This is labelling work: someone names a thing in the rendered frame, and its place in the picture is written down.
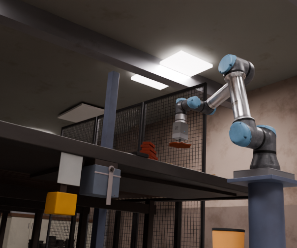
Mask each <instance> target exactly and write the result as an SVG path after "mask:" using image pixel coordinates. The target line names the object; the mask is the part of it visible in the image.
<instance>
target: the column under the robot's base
mask: <svg viewBox="0 0 297 248"><path fill-rule="evenodd" d="M227 183H231V184H235V185H240V186H247V187H248V219H249V248H286V236H285V214H284V192H283V188H284V187H296V186H297V180H293V179H289V178H284V177H280V176H277V175H273V174H271V175H261V176H252V177H243V178H233V179H227Z"/></svg>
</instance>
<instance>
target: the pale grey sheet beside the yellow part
mask: <svg viewBox="0 0 297 248"><path fill-rule="evenodd" d="M82 162H83V156H78V155H73V154H68V153H64V152H61V155H60V163H59V173H58V180H57V183H60V184H67V185H73V186H80V179H81V171H82Z"/></svg>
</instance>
